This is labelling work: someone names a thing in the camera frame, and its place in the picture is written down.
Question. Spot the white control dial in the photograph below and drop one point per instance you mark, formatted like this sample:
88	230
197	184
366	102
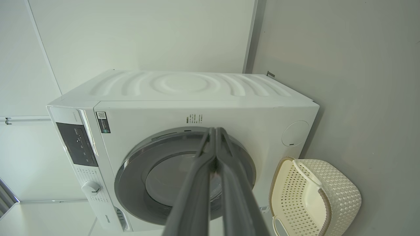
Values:
91	188

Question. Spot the black QR code sticker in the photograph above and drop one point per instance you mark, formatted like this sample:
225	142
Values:
103	123

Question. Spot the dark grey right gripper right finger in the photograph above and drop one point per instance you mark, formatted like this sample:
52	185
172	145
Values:
239	209

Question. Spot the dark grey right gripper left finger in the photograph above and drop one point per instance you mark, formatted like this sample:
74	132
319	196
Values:
193	203

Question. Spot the washing machine glass door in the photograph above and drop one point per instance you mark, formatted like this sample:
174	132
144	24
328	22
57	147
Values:
137	177

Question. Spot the cream perforated laundry basket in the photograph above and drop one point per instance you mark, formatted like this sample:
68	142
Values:
334	193

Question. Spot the white front-load washing machine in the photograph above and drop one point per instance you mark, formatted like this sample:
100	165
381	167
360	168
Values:
203	111

